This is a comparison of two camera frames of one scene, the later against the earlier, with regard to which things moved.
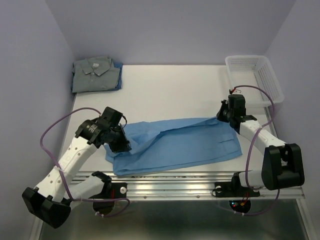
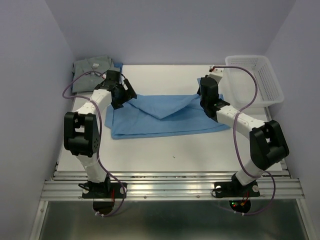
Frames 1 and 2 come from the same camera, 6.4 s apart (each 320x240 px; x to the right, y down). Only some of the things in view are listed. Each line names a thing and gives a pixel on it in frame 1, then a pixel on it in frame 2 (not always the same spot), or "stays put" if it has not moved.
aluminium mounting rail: (188, 185) stays put
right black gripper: (219, 115) -> (199, 90)
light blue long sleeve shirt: (160, 145) -> (150, 115)
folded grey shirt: (94, 74) stays put
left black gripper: (123, 145) -> (128, 94)
